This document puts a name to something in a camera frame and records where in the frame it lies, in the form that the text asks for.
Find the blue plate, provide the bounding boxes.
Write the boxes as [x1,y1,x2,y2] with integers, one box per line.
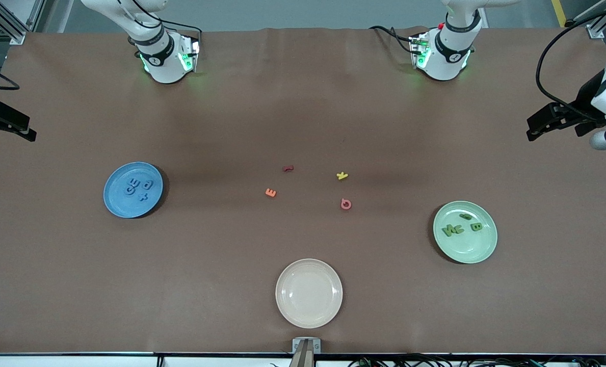
[103,162,164,219]

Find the green plate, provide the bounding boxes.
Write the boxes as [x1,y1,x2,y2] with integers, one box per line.
[433,200,498,265]

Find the table cover sheet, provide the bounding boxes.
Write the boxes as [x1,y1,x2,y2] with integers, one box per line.
[0,27,606,355]

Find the beige plate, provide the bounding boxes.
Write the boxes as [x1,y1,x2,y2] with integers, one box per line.
[275,258,344,329]

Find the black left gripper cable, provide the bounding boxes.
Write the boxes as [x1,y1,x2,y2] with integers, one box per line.
[536,5,606,120]

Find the aluminium frame profile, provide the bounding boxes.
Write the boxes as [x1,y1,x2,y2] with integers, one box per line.
[563,0,606,39]
[0,0,54,44]

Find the black base cable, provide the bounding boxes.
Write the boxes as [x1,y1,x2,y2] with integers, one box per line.
[369,24,416,54]
[124,0,202,49]

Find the white table edge rail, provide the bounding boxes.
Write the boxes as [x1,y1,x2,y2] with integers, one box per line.
[0,353,606,367]

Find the bundle of cables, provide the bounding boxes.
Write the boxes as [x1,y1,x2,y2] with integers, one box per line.
[346,353,606,367]

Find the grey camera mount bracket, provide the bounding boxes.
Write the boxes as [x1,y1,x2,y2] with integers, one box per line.
[290,337,322,367]

